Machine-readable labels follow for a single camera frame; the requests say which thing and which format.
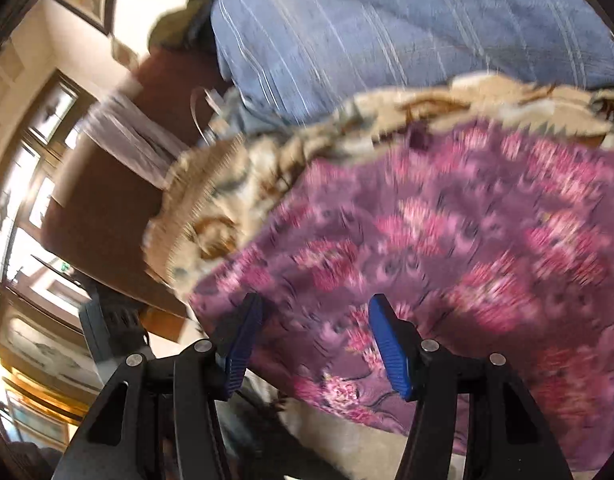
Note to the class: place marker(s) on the olive green cloth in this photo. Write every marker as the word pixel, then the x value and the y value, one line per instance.
pixel 182 20

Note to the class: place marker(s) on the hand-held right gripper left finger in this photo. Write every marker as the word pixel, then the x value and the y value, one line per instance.
pixel 243 345

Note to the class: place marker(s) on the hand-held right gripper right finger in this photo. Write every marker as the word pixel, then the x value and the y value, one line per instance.
pixel 392 350

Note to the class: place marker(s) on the wooden framed window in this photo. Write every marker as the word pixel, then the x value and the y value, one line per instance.
pixel 32 170

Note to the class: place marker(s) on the blue plaid quilt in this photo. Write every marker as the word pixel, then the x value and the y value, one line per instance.
pixel 387 25

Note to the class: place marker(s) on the grey and black object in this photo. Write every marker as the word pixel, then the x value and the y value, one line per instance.
pixel 109 327

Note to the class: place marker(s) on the purple floral shirt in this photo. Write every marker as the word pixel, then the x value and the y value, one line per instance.
pixel 462 240

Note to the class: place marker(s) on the pale lilac hanging cloth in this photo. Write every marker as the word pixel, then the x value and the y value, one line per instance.
pixel 132 140

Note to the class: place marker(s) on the cream leaf-print blanket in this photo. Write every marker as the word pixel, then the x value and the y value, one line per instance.
pixel 227 200

